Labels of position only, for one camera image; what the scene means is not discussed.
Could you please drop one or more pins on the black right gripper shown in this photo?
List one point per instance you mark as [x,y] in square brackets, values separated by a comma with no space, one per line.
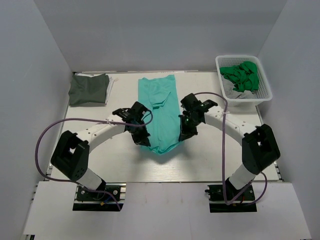
[187,127]

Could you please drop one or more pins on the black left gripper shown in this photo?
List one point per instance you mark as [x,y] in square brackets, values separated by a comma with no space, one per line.
[138,132]

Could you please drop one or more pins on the teal t-shirt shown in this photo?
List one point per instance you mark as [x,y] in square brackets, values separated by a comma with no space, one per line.
[160,96]

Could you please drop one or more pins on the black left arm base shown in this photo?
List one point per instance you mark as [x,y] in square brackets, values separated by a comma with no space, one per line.
[111,200]

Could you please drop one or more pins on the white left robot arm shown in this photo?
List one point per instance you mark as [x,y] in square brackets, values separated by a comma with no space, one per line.
[71,154]

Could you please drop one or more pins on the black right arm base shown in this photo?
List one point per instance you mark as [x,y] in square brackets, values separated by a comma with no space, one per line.
[240,205]

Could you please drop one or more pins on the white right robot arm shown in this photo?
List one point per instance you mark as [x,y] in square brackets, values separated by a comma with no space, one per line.
[259,148]

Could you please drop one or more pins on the crumpled grey t-shirt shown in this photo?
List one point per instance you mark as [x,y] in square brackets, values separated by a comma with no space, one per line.
[233,94]

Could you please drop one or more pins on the white plastic basket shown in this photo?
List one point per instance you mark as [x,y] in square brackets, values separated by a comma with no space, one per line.
[264,91]

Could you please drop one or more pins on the folded dark olive t-shirt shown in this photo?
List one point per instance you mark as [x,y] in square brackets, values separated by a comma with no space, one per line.
[88,89]

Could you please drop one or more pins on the crumpled green t-shirt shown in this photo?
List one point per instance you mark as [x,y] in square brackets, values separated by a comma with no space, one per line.
[244,76]

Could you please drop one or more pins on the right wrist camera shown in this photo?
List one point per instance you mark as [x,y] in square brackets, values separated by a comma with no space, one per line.
[190,102]

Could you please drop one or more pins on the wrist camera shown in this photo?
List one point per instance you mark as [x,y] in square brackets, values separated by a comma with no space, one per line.
[138,108]
[190,102]

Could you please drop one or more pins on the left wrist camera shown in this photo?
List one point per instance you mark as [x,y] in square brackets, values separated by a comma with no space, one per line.
[138,108]

